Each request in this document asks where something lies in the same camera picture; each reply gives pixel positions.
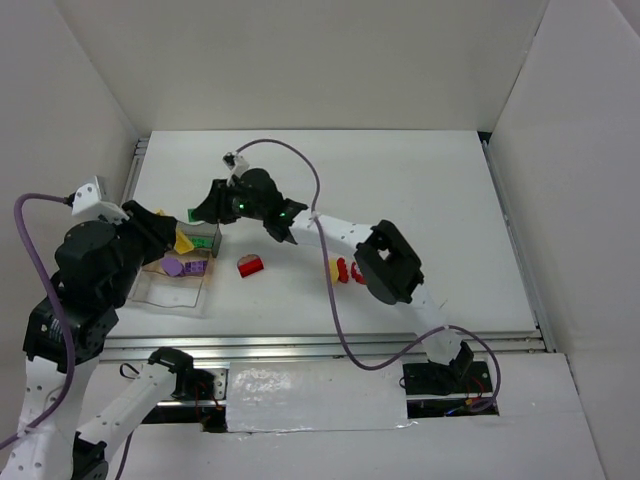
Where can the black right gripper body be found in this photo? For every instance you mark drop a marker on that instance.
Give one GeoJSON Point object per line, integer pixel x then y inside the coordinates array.
{"type": "Point", "coordinates": [220, 201]}

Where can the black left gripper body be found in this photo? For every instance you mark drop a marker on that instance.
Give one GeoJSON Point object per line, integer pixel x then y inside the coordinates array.
{"type": "Point", "coordinates": [151, 225]}

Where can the long yellow lego plate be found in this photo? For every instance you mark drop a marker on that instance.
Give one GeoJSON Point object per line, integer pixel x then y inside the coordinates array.
{"type": "Point", "coordinates": [182, 243]}

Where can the purple rounded lego block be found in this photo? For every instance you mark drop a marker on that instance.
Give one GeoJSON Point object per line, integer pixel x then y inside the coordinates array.
{"type": "Point", "coordinates": [172, 267]}

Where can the green two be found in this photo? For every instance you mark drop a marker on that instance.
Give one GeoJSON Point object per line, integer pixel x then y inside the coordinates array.
{"type": "Point", "coordinates": [202, 242]}

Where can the purple lego brick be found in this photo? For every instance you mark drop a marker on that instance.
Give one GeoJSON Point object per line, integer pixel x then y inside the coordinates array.
{"type": "Point", "coordinates": [195, 268]}

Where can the red brick with cupcake print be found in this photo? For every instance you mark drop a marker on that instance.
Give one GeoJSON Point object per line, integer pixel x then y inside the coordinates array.
{"type": "Point", "coordinates": [249, 265]}

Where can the yellow lego brick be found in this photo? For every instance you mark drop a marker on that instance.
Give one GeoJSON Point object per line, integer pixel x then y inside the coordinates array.
{"type": "Point", "coordinates": [334, 273]}

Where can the red lego brick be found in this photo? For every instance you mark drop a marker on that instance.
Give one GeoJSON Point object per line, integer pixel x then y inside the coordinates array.
{"type": "Point", "coordinates": [343, 271]}

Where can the red flower print block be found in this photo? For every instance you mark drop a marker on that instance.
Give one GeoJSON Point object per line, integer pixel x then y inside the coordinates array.
{"type": "Point", "coordinates": [356, 274]}

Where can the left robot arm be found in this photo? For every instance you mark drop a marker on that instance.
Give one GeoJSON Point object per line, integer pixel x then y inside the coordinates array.
{"type": "Point", "coordinates": [62, 345]}

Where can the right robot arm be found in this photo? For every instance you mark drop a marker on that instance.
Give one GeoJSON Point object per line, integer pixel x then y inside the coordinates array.
{"type": "Point", "coordinates": [390, 266]}

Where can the colourless clear container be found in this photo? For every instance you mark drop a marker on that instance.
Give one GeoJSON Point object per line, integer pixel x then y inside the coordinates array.
{"type": "Point", "coordinates": [160, 294]}

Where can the white foam cover panel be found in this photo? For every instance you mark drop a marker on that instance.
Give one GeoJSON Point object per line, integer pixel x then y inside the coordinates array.
{"type": "Point", "coordinates": [331, 395]}

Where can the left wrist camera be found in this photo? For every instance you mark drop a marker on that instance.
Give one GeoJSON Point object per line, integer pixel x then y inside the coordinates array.
{"type": "Point", "coordinates": [91, 202]}

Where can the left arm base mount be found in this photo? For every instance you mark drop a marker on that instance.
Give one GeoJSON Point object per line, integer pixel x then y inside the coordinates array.
{"type": "Point", "coordinates": [199, 397]}

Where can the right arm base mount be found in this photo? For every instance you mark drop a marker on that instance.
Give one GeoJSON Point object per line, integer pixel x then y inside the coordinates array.
{"type": "Point", "coordinates": [463, 388]}

